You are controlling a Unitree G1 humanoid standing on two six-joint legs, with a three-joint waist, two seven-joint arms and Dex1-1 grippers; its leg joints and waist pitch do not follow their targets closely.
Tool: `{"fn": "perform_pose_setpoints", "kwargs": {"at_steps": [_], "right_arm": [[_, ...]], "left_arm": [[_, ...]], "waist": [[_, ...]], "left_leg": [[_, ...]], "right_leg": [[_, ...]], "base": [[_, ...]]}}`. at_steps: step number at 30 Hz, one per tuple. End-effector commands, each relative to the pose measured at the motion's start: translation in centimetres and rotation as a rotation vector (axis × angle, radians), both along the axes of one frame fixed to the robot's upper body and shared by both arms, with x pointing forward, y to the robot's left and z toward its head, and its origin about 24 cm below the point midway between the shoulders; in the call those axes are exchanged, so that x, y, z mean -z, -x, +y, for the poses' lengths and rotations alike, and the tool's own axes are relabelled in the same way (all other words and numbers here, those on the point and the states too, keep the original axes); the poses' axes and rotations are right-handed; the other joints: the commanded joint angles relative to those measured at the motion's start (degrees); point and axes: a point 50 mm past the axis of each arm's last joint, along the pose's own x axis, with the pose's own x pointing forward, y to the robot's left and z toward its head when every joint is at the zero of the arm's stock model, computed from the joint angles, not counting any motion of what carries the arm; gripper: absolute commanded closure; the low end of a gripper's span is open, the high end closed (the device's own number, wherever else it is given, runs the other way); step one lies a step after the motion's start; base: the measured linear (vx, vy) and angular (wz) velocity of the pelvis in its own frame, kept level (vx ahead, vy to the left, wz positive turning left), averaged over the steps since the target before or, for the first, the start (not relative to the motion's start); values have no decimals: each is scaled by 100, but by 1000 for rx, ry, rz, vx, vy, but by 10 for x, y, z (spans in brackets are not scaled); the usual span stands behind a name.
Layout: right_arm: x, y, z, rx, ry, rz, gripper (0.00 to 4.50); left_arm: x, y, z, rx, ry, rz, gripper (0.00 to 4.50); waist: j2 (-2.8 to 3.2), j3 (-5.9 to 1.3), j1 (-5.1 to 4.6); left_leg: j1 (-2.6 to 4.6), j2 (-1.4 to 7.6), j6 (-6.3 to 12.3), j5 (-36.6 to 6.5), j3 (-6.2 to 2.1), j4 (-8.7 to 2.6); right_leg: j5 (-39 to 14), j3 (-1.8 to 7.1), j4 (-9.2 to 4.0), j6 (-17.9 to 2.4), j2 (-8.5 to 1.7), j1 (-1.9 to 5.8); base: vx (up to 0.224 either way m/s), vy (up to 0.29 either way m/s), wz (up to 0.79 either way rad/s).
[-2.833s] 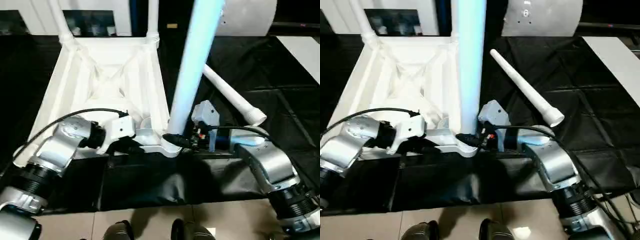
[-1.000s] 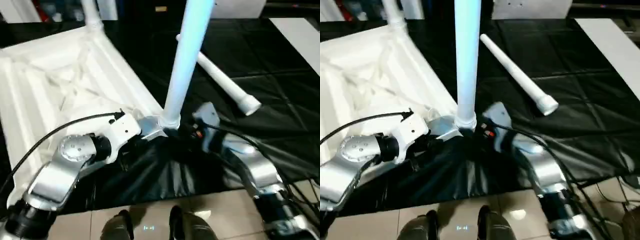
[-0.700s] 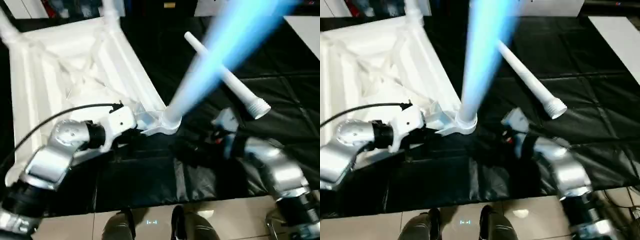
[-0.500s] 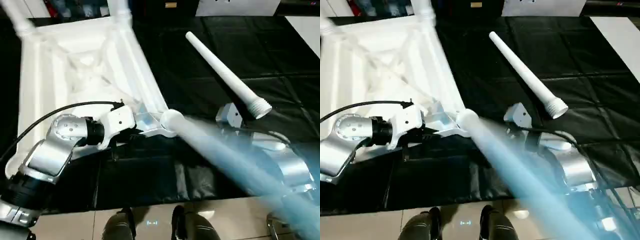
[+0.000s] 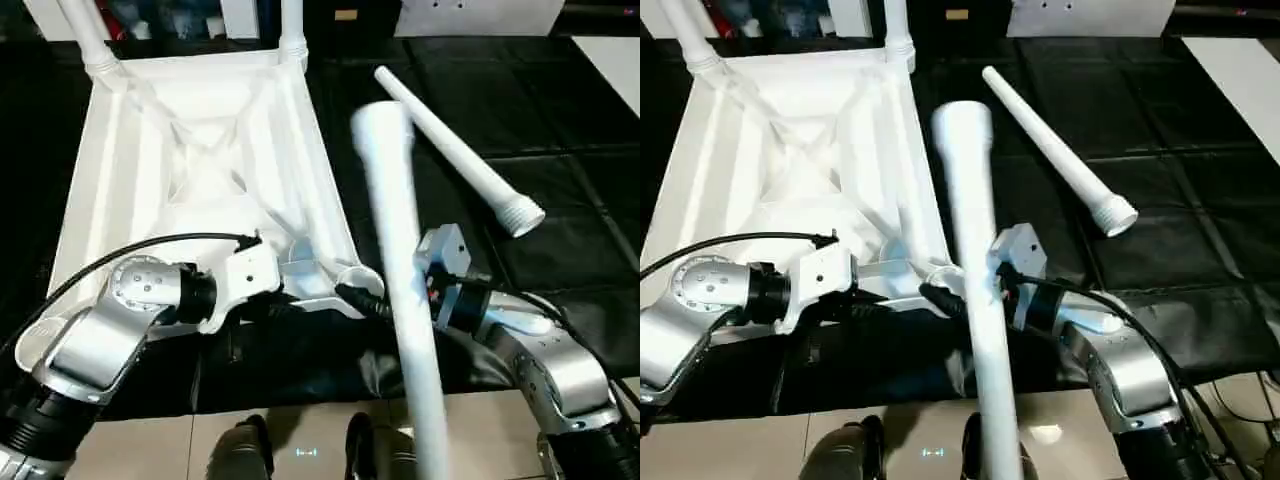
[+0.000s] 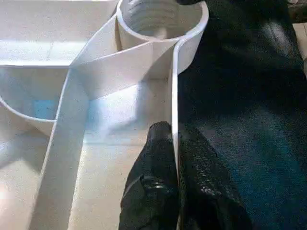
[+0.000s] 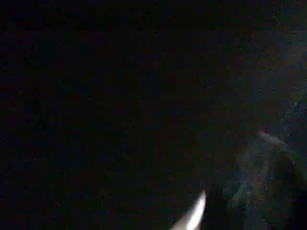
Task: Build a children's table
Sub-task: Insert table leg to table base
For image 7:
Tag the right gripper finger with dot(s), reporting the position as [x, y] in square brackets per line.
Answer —
[273, 191]

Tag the white plastic table leg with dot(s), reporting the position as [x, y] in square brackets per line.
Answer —
[194, 215]

